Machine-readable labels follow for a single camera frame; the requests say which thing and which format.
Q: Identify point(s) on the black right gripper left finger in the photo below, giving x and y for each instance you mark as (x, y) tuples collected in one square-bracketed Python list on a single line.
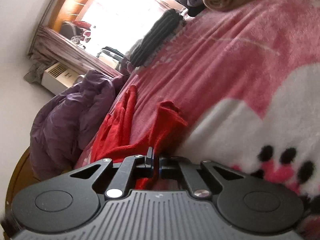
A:
[(72, 199)]

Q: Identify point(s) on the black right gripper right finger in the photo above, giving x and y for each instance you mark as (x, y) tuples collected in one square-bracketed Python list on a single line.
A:
[(248, 203)]

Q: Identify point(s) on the red knit sweater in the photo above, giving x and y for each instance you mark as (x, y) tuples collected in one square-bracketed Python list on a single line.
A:
[(113, 137)]

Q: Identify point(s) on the wooden headboard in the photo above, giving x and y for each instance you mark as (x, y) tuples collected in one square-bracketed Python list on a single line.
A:
[(21, 178)]

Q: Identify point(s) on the purple quilted duvet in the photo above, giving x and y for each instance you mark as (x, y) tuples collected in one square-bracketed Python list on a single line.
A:
[(66, 124)]

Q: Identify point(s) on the white air conditioner unit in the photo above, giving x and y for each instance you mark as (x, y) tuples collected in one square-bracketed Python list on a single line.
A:
[(57, 78)]

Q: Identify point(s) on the pink floral bed sheet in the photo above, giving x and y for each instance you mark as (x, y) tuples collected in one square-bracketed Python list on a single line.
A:
[(247, 84)]

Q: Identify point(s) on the black striped folded garment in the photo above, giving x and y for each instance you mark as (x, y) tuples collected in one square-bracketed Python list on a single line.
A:
[(161, 29)]

